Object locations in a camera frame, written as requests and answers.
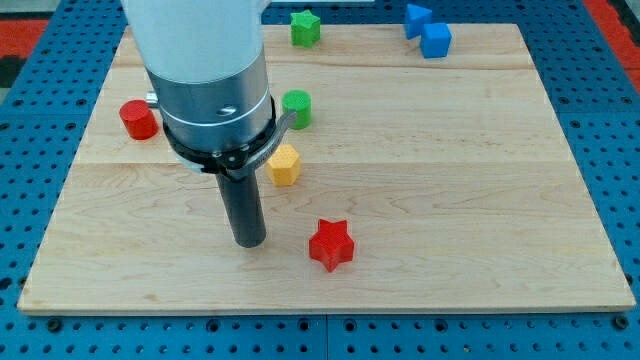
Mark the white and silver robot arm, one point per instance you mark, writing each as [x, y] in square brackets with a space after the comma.
[206, 62]

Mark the yellow hexagon block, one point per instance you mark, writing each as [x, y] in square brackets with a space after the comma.
[284, 166]

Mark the red star block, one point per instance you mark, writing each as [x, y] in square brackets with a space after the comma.
[331, 244]

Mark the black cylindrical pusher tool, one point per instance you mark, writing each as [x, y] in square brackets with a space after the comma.
[243, 207]

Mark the green cylinder block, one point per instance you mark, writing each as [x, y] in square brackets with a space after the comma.
[300, 102]

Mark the light wooden board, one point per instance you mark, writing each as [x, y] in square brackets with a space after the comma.
[461, 193]

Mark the green star block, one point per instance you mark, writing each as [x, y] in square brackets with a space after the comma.
[305, 28]

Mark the blue cube block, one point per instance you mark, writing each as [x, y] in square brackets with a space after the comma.
[435, 40]

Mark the red cylinder block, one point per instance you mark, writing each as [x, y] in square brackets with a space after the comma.
[138, 119]

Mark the blue triangle block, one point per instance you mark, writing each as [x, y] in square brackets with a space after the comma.
[416, 17]

